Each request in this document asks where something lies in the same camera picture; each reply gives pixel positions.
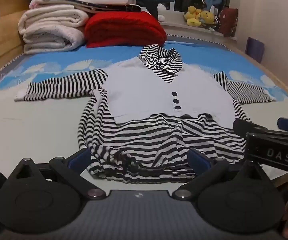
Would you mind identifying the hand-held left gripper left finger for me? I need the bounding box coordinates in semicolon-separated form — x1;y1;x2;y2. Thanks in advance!
6;147;107;200

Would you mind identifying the white window sill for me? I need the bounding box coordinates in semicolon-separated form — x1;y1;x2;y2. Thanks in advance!
159;12;238;41

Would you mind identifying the black white striped dress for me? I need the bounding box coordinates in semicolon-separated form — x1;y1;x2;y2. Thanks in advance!
14;44;277;184

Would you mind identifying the yellow duck plush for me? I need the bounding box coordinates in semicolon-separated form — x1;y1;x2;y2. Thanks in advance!
199;9;216;25
184;5;202;27

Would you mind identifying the blue white printed bed sheet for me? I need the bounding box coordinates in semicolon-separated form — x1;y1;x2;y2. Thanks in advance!
0;34;288;180

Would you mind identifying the dark red pillow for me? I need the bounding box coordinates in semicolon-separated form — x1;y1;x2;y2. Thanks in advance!
219;7;239;36

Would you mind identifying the white plush toy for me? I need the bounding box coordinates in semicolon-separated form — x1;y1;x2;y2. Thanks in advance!
157;4;167;22

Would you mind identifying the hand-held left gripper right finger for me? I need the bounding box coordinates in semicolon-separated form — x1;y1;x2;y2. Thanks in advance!
171;148;268;200

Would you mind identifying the red folded blanket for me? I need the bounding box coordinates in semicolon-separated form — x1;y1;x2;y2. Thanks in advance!
84;11;167;48

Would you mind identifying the cream folded blanket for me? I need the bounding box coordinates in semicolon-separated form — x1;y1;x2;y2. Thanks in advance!
17;4;89;55

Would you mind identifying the dark patterned folded garment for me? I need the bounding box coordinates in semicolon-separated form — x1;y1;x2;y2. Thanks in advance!
76;1;142;15

